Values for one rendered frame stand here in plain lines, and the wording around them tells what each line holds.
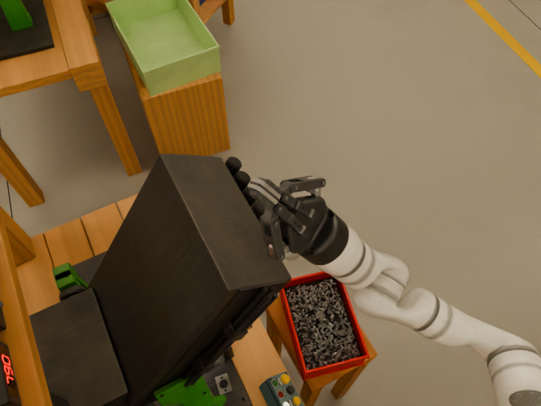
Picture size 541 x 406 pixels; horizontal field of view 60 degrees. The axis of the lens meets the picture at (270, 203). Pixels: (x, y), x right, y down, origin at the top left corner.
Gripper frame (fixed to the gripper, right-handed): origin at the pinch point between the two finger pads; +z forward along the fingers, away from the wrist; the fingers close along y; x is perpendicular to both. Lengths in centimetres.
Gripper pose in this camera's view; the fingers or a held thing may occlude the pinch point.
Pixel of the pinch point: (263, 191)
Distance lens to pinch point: 57.6
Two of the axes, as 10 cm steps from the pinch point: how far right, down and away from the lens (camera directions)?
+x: -6.2, -2.1, 7.5
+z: -6.1, -4.8, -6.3
